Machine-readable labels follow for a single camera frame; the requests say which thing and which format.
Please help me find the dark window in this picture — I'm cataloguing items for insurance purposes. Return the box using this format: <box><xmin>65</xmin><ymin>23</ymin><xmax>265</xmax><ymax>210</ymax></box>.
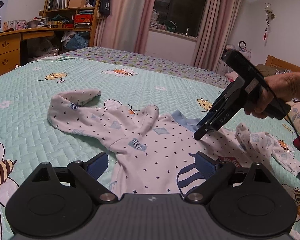
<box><xmin>149</xmin><ymin>0</ymin><xmax>208</xmax><ymax>40</ymax></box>

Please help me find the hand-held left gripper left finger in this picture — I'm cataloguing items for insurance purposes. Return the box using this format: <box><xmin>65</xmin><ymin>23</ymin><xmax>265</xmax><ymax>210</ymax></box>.
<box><xmin>31</xmin><ymin>152</ymin><xmax>117</xmax><ymax>204</ymax></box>

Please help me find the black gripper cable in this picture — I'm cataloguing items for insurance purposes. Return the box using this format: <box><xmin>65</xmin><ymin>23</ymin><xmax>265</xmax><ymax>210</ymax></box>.
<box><xmin>286</xmin><ymin>116</ymin><xmax>300</xmax><ymax>161</ymax></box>

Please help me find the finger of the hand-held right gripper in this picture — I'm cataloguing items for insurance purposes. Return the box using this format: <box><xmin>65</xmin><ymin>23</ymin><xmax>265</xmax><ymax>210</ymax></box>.
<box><xmin>196</xmin><ymin>104</ymin><xmax>220</xmax><ymax>128</ymax></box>
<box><xmin>193</xmin><ymin>121</ymin><xmax>220</xmax><ymax>141</ymax></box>

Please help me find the white printed sweatshirt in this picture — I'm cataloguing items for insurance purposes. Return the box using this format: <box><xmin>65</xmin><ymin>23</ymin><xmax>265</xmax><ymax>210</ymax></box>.
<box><xmin>47</xmin><ymin>88</ymin><xmax>300</xmax><ymax>198</ymax></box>

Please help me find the wooden bookshelf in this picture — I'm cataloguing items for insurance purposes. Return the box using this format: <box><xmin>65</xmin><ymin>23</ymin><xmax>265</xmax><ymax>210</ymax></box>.
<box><xmin>38</xmin><ymin>0</ymin><xmax>109</xmax><ymax>48</ymax></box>

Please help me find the cluttered white nightstand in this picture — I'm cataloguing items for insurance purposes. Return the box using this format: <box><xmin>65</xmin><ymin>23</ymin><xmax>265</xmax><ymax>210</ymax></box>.
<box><xmin>224</xmin><ymin>41</ymin><xmax>252</xmax><ymax>78</ymax></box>

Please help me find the wooden headboard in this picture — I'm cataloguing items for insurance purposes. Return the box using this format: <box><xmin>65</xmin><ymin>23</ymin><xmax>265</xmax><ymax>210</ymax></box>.
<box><xmin>265</xmin><ymin>55</ymin><xmax>300</xmax><ymax>76</ymax></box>

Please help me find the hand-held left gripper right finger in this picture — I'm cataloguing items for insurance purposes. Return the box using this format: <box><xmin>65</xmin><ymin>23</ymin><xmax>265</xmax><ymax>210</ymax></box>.
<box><xmin>184</xmin><ymin>153</ymin><xmax>270</xmax><ymax>203</ymax></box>

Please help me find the person's right hand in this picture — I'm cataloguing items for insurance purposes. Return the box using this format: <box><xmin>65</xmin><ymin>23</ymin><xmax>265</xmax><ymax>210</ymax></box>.
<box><xmin>243</xmin><ymin>71</ymin><xmax>300</xmax><ymax>118</ymax></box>

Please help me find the floral pillow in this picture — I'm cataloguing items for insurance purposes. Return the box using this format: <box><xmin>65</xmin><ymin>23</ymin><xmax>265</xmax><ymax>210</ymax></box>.
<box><xmin>286</xmin><ymin>99</ymin><xmax>300</xmax><ymax>136</ymax></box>

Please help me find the bee print quilted bedspread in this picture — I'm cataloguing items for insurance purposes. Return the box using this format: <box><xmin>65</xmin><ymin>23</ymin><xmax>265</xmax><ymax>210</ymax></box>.
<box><xmin>0</xmin><ymin>46</ymin><xmax>300</xmax><ymax>240</ymax></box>

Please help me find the hanging wall ornament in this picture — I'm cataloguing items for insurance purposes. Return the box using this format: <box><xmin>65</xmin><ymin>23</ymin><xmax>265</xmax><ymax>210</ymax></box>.
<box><xmin>263</xmin><ymin>2</ymin><xmax>276</xmax><ymax>47</ymax></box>

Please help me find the wooden desk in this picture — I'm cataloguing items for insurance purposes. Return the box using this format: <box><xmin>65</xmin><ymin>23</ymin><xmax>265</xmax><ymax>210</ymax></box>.
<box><xmin>0</xmin><ymin>27</ymin><xmax>63</xmax><ymax>80</ymax></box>

